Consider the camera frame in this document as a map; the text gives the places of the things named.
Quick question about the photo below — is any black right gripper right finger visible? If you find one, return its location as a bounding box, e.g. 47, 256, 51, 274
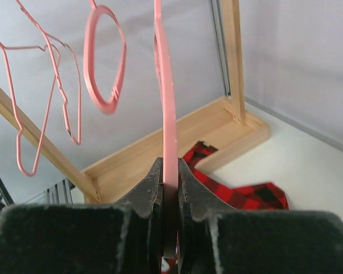
178, 158, 234, 273

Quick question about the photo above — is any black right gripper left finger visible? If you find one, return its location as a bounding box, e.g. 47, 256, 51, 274
117, 158, 163, 273

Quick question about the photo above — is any red plaid shirt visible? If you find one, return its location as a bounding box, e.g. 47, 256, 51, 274
183, 141, 289, 210

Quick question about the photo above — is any pink plastic hanger red shirt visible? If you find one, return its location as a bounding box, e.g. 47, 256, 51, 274
154, 1, 178, 259

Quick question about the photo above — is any pink plastic hanger blue shirt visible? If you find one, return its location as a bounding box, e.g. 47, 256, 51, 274
83, 1, 127, 115

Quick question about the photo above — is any wooden clothes rack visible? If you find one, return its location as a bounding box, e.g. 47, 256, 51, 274
0, 0, 271, 205

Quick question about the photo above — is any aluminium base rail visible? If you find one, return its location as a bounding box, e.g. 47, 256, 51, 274
23, 178, 75, 204

